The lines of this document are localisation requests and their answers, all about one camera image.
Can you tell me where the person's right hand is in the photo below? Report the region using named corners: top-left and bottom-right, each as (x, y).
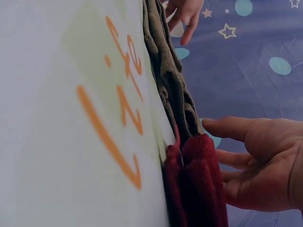
top-left (201, 116), bottom-right (303, 213)

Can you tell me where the person's left hand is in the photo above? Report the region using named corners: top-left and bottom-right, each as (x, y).
top-left (164, 0), bottom-right (205, 46)

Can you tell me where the brown knitted garment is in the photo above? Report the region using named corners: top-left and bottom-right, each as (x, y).
top-left (143, 0), bottom-right (205, 140)

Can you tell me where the dark red knitted garment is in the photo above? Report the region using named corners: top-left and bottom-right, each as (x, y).
top-left (162, 133), bottom-right (229, 227)

